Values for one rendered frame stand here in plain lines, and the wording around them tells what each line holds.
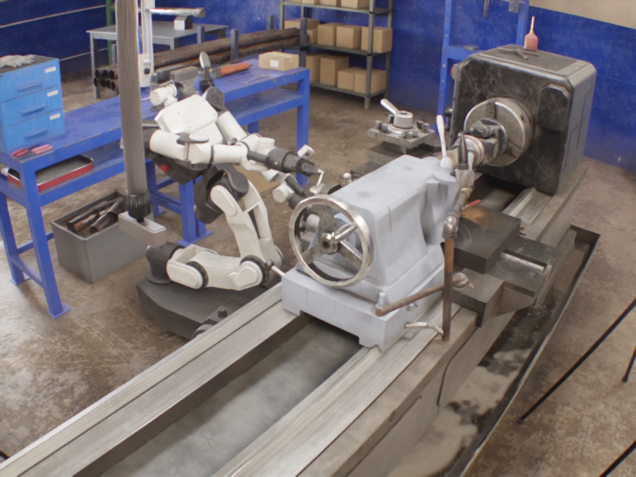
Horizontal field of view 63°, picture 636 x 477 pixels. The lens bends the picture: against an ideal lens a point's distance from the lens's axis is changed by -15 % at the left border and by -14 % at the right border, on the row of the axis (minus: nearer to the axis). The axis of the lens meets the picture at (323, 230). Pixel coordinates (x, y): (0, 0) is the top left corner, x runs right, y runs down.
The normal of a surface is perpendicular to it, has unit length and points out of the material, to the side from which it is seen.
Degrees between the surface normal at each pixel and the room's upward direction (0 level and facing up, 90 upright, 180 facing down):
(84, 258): 90
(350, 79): 90
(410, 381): 0
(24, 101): 90
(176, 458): 17
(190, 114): 46
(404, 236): 71
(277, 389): 9
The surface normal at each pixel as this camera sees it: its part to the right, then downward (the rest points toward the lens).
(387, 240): 0.79, 0.07
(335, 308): -0.59, 0.36
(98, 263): 0.84, 0.29
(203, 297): 0.04, -0.88
